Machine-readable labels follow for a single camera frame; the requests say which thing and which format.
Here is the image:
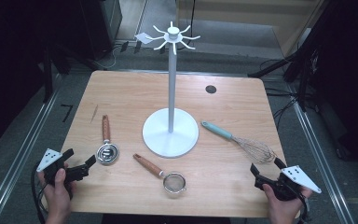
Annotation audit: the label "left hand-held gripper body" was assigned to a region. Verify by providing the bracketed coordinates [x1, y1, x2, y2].
[36, 148, 90, 188]

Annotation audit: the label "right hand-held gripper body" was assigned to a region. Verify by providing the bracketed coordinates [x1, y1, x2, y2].
[255, 165, 322, 202]

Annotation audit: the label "teal handled wire whisk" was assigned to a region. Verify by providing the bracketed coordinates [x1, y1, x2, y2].
[200, 120, 278, 164]

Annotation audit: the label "wooden handled mesh strainer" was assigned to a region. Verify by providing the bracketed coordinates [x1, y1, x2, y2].
[132, 153, 187, 194]

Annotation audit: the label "white utensil stand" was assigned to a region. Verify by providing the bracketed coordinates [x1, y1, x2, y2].
[142, 21, 201, 159]

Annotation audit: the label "person's right hand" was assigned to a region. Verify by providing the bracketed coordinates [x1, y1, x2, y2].
[262, 185, 313, 218]

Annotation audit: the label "person's left hand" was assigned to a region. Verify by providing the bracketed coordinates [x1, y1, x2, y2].
[37, 168, 77, 218]

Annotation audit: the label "black tripod stand legs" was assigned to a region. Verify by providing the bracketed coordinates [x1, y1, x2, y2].
[247, 52, 311, 113]

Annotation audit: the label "black cabinet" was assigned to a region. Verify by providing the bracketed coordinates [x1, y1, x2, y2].
[74, 0, 123, 61]

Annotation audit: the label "white paper tag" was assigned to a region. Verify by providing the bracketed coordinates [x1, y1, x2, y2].
[134, 32, 154, 45]

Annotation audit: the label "metal floor rail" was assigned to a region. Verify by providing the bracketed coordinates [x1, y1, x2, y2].
[290, 101, 357, 224]
[0, 88, 62, 224]

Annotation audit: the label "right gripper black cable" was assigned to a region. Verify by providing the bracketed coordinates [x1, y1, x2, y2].
[297, 192, 311, 224]

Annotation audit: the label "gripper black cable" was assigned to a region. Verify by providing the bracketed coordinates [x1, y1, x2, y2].
[297, 192, 311, 224]
[31, 164, 49, 224]

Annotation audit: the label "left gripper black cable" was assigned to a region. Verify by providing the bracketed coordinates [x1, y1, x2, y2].
[31, 164, 49, 224]

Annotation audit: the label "black floor cables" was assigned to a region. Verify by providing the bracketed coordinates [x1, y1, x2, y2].
[264, 87, 302, 130]

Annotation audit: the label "white floor cable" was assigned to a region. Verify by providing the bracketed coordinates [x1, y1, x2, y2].
[94, 46, 118, 70]

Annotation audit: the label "black hanging wall cable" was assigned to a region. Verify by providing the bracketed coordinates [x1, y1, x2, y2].
[189, 0, 197, 32]

